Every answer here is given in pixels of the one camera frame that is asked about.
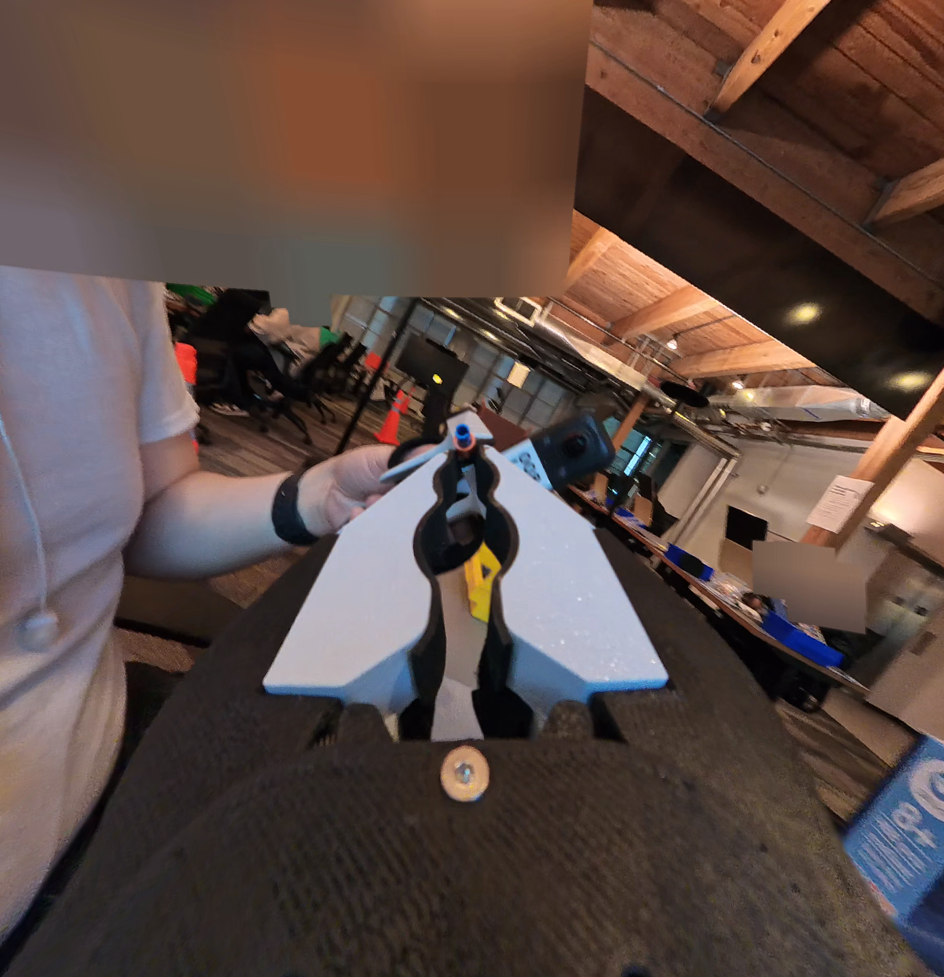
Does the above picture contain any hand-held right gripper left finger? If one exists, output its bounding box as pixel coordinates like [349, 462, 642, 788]
[260, 450, 458, 734]

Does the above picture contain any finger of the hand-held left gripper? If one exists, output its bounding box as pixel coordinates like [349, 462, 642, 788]
[445, 467, 490, 547]

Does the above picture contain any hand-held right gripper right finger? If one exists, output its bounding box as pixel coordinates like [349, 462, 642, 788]
[472, 449, 670, 737]

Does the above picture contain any person's left forearm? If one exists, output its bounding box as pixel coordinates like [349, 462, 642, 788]
[125, 469, 290, 579]

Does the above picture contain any person's left hand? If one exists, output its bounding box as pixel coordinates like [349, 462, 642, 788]
[297, 444, 414, 539]

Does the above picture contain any yellow plastic part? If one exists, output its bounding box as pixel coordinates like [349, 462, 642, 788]
[463, 540, 505, 623]

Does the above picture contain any orange traffic cone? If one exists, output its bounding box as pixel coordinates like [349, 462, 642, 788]
[373, 388, 414, 447]

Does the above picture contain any black wristband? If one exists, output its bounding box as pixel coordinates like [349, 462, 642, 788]
[271, 471, 322, 548]

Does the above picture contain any blue plastic bin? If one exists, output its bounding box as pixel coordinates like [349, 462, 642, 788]
[665, 543, 717, 585]
[762, 611, 845, 669]

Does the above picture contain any black monitor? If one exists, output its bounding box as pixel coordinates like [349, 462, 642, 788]
[394, 333, 470, 399]

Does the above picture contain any long work table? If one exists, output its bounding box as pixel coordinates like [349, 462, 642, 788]
[571, 481, 873, 696]

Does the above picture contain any black stand pole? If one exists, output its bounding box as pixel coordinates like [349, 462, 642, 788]
[333, 298, 421, 459]

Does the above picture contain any white paper sign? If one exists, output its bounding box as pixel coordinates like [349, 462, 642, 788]
[806, 475, 875, 535]

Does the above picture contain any black office chair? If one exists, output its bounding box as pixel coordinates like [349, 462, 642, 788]
[193, 290, 339, 447]

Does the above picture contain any person's white top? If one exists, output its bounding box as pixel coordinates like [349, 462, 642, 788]
[0, 263, 202, 963]

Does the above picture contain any dark blue robot toy box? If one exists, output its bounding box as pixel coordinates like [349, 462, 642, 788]
[842, 731, 944, 977]

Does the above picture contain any black wall screen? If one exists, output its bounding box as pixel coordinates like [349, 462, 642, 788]
[725, 504, 771, 551]

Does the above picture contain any silver air duct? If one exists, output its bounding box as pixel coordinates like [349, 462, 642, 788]
[541, 313, 893, 424]

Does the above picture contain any wooden post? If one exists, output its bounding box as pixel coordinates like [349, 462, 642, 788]
[802, 353, 944, 551]

